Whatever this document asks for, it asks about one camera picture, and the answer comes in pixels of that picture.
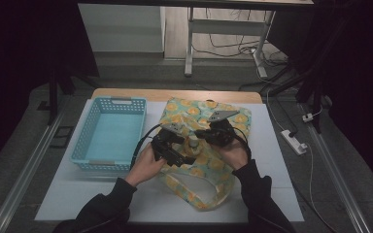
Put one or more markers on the white plug adapter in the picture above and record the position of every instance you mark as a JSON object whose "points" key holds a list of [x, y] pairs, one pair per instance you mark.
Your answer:
{"points": [[307, 117]]}

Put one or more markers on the black floor bracket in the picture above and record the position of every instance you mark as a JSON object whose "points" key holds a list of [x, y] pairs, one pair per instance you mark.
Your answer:
{"points": [[43, 106]]}

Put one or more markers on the person's left hand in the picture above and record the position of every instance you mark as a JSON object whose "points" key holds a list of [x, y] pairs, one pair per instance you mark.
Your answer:
{"points": [[144, 168]]}

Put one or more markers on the white cabinet panel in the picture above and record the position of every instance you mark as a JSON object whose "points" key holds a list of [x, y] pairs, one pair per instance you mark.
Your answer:
{"points": [[119, 29]]}

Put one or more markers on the white frame desk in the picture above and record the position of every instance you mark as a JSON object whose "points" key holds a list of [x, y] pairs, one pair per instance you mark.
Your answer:
{"points": [[226, 26]]}

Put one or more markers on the fruit print cloth tote bag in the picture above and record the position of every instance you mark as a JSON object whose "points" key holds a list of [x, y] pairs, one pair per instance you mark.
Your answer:
{"points": [[187, 108]]}

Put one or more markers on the wooden table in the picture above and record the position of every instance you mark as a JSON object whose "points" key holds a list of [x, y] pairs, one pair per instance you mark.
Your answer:
{"points": [[175, 94]]}

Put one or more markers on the black stand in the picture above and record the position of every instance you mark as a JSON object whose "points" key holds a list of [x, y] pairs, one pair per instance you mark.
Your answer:
{"points": [[304, 93], [53, 103]]}

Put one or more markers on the white power strip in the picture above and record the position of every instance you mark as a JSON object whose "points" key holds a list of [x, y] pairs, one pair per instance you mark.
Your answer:
{"points": [[293, 141]]}

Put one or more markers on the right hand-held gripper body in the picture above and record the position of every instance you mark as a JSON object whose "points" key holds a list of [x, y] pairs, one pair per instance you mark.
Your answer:
{"points": [[223, 132]]}

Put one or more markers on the black floor frame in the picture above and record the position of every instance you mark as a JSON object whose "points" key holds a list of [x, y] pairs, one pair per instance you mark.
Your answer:
{"points": [[53, 144]]}

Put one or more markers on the aluminium floor rail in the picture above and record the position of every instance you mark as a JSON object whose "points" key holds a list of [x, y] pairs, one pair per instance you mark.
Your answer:
{"points": [[26, 176], [336, 181]]}

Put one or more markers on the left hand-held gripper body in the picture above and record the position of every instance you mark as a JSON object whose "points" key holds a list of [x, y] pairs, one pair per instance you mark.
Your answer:
{"points": [[162, 142]]}

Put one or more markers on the light blue plastic basket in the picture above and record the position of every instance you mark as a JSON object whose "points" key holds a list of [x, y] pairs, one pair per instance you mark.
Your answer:
{"points": [[110, 136]]}

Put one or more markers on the dark curtain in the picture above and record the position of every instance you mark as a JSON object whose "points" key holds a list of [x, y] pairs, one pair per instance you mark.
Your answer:
{"points": [[13, 64], [362, 81]]}

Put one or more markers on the person's right hand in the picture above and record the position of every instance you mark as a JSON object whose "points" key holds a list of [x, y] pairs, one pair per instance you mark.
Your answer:
{"points": [[234, 155]]}

